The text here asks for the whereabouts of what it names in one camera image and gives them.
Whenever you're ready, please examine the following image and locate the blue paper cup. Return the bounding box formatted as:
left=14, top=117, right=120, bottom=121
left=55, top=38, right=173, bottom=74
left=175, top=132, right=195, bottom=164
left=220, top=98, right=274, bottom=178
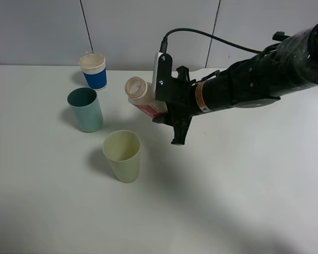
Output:
left=78, top=53, right=107, bottom=90

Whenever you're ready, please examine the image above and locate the teal plastic cup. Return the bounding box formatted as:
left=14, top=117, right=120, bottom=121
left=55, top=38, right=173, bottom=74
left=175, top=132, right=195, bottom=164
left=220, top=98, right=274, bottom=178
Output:
left=67, top=87, right=103, bottom=133

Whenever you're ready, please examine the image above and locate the pink label drink bottle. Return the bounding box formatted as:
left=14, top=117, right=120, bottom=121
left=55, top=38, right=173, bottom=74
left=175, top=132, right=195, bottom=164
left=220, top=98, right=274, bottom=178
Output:
left=125, top=77, right=167, bottom=118

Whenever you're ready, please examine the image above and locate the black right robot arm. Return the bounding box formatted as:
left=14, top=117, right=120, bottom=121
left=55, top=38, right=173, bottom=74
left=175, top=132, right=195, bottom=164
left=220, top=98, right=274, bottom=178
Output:
left=153, top=24, right=318, bottom=145

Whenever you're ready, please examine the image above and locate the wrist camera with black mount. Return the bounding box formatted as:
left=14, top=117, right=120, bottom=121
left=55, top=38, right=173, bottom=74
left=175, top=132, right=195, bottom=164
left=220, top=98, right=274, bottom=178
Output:
left=152, top=52, right=173, bottom=102

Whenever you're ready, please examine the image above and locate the black camera cable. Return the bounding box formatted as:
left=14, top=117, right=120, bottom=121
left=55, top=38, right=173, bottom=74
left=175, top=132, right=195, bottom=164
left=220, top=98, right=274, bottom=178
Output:
left=159, top=28, right=263, bottom=53

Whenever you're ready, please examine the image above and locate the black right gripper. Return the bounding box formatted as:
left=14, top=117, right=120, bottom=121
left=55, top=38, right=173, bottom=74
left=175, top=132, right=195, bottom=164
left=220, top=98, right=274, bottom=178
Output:
left=164, top=66, right=197, bottom=145

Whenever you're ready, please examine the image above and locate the light green plastic cup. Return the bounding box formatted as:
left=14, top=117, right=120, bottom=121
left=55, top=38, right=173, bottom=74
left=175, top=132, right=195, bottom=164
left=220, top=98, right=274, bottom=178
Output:
left=102, top=130, right=141, bottom=183

